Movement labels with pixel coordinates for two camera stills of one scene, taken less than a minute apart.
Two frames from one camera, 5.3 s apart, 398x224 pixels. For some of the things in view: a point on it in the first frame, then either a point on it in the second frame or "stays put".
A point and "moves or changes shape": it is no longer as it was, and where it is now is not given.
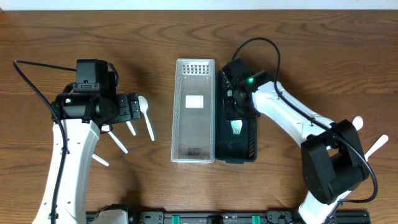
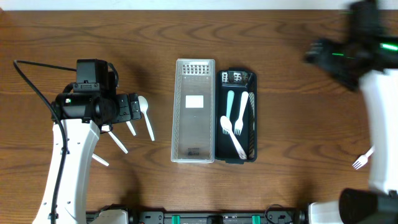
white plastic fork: (236, 125) moves or changes shape
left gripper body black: (122, 113) stays put
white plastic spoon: (131, 127) stays put
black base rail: (240, 218) stays put
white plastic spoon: (357, 121) -> (227, 124)
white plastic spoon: (100, 160) stays put
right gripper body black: (233, 110) -> (337, 61)
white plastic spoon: (106, 128) stays put
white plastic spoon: (143, 106) stays put
